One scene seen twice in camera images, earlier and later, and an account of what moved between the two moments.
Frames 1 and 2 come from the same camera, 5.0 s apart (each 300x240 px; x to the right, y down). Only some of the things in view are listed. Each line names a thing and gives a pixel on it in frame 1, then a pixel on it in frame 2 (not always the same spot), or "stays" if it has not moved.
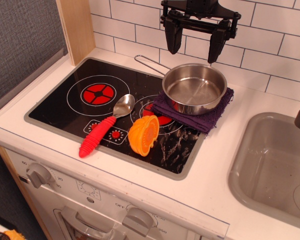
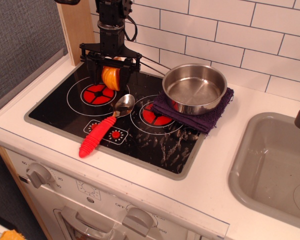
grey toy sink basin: [270, 166] stays
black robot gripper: [202, 15] → [97, 54]
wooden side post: [76, 17] stays
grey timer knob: [38, 175] stays
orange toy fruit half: [142, 133] → [111, 76]
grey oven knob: [139, 220] stays
